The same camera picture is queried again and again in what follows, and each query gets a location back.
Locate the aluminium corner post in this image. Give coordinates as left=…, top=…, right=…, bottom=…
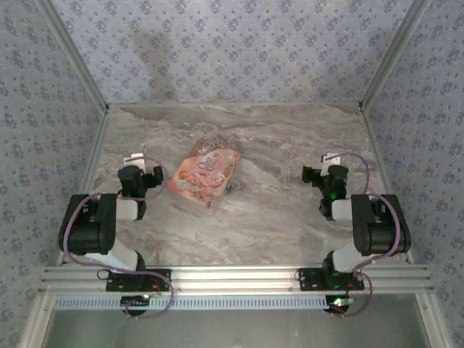
left=36, top=0, right=111, bottom=112
left=358, top=0, right=434, bottom=110

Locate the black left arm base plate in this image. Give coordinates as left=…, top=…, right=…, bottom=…
left=104, top=268, right=173, bottom=293

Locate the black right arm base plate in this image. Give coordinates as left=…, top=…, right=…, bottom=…
left=297, top=267, right=365, bottom=292

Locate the pink storybook box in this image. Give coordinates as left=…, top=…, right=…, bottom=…
left=165, top=137, right=243, bottom=218

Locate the aluminium frame leg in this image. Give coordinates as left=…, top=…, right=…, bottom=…
left=20, top=293, right=56, bottom=348
left=415, top=292, right=455, bottom=348

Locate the aluminium table side rail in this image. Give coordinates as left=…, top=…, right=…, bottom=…
left=56, top=108, right=112, bottom=268
left=360, top=105, right=415, bottom=264

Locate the slotted grey cable duct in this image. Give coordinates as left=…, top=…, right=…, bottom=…
left=53, top=294, right=329, bottom=311

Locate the aluminium mounting rail beam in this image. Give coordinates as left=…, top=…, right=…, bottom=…
left=39, top=264, right=434, bottom=294

